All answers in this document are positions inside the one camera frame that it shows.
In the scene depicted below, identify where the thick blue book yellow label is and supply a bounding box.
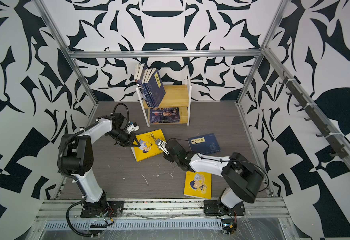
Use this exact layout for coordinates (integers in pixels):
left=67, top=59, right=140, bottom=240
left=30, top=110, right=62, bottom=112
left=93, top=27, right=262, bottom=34
left=139, top=65, right=154, bottom=108

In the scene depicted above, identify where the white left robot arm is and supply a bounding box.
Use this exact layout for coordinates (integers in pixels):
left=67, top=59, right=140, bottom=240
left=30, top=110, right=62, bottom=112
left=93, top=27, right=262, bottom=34
left=57, top=113, right=140, bottom=204

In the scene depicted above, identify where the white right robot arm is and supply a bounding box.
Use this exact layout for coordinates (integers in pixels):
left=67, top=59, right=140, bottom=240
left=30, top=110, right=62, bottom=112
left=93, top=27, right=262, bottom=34
left=156, top=139, right=268, bottom=209

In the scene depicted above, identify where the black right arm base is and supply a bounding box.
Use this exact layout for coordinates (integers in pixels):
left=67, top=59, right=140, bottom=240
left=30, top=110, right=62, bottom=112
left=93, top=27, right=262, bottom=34
left=203, top=200, right=245, bottom=217

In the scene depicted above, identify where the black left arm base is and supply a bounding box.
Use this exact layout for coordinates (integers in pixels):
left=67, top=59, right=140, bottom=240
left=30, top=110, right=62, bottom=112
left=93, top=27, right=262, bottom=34
left=80, top=199, right=125, bottom=218

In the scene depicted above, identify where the wooden white-framed bookshelf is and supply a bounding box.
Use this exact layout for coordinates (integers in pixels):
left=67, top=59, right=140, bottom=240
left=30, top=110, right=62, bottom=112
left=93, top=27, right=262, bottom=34
left=136, top=66, right=192, bottom=127

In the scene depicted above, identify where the black standing book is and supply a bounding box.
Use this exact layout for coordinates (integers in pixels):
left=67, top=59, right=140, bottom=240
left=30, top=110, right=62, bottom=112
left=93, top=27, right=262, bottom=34
left=134, top=63, right=145, bottom=89

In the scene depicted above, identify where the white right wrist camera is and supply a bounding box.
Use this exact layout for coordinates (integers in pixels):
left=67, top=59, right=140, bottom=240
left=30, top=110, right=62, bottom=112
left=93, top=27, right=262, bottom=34
left=156, top=139, right=169, bottom=155

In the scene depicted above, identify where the black corrugated cable hose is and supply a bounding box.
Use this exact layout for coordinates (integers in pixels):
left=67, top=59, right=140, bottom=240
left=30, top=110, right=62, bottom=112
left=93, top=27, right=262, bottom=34
left=57, top=102, right=131, bottom=238

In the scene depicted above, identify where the grey wall hook rail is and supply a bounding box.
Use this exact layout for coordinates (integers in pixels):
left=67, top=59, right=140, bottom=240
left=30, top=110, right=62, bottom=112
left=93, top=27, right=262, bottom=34
left=279, top=72, right=349, bottom=159

